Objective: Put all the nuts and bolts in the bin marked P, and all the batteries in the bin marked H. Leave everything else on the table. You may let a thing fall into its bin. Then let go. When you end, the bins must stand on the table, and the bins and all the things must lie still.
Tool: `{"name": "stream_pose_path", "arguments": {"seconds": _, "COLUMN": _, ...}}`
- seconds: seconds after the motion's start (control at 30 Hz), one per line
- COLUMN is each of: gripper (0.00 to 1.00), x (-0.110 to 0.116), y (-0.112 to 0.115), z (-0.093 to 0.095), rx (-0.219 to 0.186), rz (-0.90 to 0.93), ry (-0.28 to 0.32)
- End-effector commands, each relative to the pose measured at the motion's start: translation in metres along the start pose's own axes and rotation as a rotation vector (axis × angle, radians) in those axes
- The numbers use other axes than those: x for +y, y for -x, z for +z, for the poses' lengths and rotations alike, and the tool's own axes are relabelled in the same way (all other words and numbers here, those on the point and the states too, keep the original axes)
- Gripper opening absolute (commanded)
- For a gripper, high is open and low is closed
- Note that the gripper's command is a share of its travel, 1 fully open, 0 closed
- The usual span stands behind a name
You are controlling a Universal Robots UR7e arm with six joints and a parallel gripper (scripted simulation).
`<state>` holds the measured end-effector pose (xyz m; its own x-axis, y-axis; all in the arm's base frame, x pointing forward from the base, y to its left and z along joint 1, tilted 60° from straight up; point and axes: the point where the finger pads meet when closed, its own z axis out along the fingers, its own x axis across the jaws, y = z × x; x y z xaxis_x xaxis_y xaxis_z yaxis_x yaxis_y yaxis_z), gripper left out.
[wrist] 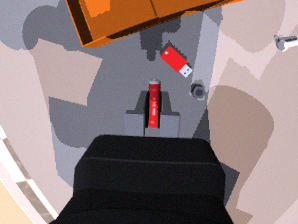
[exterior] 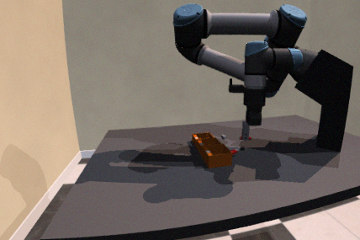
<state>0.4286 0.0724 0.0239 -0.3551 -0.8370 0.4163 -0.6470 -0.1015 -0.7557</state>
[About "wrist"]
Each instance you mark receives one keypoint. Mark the dark grey hex nut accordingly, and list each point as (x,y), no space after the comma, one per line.
(198,91)

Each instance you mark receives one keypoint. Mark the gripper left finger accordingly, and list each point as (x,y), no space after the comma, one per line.
(137,120)

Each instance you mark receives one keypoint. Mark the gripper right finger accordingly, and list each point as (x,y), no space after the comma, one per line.
(168,121)

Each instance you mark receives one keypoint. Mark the red battery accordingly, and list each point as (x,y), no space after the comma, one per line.
(154,89)

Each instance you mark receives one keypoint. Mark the red usb stick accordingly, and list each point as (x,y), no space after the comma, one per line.
(172,58)

